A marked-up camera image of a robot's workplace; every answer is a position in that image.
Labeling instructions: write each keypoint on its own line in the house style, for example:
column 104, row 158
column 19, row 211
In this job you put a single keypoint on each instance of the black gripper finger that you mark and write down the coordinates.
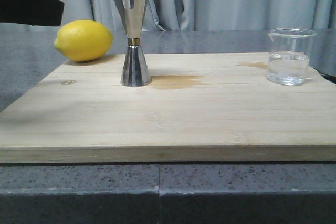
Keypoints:
column 32, row 12

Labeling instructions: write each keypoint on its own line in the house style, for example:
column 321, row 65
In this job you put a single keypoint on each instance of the steel cocktail jigger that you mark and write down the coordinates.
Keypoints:
column 135, row 70

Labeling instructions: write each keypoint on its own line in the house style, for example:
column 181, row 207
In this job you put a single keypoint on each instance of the glass measuring beaker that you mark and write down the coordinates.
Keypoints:
column 289, row 56

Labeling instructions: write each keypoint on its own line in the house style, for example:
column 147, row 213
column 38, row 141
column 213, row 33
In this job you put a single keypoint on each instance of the yellow lemon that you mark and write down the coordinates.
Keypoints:
column 83, row 40

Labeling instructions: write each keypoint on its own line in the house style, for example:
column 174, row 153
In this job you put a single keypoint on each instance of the wooden cutting board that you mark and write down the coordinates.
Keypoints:
column 198, row 107

